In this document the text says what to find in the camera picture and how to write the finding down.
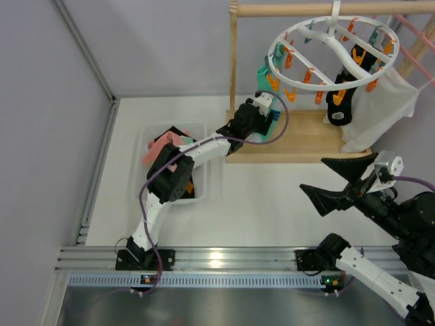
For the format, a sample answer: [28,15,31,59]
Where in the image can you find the mint green sock blue stripes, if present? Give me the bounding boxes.
[251,56,285,143]

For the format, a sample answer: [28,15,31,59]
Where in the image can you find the white round clip hanger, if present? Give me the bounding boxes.
[264,1,400,105]

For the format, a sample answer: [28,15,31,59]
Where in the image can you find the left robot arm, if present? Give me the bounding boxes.
[126,96,274,265]

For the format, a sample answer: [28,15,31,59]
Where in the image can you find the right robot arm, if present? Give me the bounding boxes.
[296,151,434,325]

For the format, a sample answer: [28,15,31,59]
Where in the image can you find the wooden hanger rack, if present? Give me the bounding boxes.
[226,1,434,164]

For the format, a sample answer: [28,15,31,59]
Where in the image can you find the pink plastic hanger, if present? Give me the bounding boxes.
[378,14,434,85]

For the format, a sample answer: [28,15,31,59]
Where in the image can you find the white cloth bag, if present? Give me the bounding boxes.
[339,68,434,153]

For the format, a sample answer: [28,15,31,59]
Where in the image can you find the argyle red orange black sock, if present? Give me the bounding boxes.
[181,177,196,199]

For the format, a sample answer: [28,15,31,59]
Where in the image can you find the white plastic basket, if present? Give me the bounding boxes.
[128,121,208,206]

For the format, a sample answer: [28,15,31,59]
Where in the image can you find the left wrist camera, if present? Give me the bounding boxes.
[245,91,273,117]

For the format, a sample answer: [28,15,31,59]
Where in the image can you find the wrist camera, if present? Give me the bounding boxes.
[245,91,273,117]
[370,150,404,192]

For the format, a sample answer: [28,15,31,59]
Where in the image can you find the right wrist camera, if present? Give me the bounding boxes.
[370,150,404,192]

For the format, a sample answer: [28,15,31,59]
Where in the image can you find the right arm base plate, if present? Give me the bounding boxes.
[295,249,342,276]

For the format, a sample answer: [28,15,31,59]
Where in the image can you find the aluminium mounting rail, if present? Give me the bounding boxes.
[55,247,406,274]

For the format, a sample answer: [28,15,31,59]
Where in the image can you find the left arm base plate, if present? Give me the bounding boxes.
[115,249,176,271]

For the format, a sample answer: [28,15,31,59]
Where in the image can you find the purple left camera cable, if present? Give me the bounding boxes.
[137,90,290,285]

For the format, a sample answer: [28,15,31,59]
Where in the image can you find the slotted white cable duct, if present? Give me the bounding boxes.
[67,274,344,289]

